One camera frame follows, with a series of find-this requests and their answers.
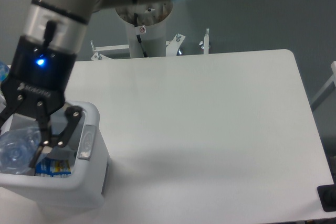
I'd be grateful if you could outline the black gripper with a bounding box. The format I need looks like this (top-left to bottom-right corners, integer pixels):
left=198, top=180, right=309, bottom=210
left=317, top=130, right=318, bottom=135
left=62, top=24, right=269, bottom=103
left=1, top=36, right=83, bottom=168

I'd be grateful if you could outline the white trash can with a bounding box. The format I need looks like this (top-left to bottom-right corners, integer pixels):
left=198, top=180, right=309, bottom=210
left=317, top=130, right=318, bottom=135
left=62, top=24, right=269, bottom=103
left=1, top=101, right=110, bottom=208

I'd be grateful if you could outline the blue yellow snack wrapper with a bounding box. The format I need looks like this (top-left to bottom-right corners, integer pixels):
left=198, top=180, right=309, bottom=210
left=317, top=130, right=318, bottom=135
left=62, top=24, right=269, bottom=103
left=35, top=158, right=71, bottom=178

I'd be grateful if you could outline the black cable on pedestal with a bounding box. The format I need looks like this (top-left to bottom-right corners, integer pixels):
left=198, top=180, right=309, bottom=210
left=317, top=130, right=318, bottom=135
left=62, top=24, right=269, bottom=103
left=133, top=13, right=148, bottom=58

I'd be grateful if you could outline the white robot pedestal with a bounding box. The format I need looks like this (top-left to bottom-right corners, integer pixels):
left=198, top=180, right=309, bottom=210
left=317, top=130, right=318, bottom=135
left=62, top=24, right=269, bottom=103
left=90, top=1, right=212, bottom=61

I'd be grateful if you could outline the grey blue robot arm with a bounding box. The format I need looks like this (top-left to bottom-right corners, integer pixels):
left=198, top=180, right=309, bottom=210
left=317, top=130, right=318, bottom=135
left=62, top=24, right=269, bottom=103
left=1, top=0, right=177, bottom=168

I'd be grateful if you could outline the white frame at right edge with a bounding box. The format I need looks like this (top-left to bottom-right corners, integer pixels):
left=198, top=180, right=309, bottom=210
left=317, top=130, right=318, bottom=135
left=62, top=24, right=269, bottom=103
left=310, top=61, right=335, bottom=111

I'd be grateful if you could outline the black device at table edge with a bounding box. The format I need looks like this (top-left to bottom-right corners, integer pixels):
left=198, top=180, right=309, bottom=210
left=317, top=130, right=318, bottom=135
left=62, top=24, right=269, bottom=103
left=317, top=184, right=335, bottom=212

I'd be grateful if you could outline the blue labelled water bottle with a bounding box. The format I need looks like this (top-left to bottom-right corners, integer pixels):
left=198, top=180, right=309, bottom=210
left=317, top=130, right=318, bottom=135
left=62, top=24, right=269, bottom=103
left=0, top=61, right=10, bottom=83

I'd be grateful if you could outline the clear blue plastic bottle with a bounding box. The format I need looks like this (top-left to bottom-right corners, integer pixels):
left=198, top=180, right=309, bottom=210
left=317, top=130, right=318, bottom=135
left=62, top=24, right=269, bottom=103
left=1, top=126, right=41, bottom=175

